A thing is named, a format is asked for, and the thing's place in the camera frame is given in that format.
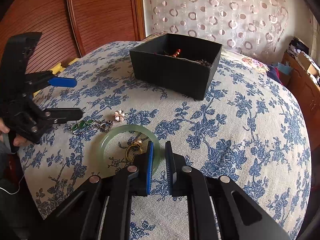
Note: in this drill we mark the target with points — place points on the pink flower brooch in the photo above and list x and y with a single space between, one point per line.
119 115

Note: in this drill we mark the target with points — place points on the pink floral bedspread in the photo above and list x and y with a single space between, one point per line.
245 61

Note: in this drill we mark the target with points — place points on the black open jewelry box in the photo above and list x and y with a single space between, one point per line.
181 63

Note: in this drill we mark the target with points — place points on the cardboard box on cabinet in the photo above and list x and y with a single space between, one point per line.
309 65

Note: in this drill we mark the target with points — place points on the blue floral bed cloth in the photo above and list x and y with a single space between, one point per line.
248 127

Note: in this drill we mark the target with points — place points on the person's left hand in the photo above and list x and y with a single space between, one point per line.
18 139

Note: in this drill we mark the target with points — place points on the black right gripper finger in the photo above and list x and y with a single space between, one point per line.
217 207
63 115

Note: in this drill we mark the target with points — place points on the pale green jade bangle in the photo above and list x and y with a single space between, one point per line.
125 128

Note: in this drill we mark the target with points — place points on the wooden side cabinet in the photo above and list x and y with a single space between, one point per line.
307 95

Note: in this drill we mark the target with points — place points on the pink circle sheer curtain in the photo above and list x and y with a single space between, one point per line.
253 27

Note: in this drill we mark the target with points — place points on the brown wooden wardrobe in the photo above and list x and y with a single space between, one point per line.
71 28

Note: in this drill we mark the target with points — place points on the blue cloth on cabinet side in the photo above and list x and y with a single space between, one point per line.
284 68

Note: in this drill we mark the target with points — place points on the dark blue red blanket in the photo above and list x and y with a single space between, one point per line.
273 73

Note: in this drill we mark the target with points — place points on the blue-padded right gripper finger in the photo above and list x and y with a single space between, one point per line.
62 82
100 208

